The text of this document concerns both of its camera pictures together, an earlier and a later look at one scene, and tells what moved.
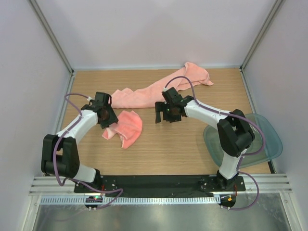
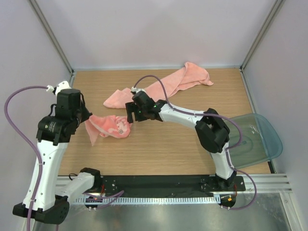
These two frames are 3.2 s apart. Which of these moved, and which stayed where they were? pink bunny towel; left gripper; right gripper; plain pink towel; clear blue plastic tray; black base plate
Moved: left gripper; right gripper; pink bunny towel
Stayed: black base plate; clear blue plastic tray; plain pink towel
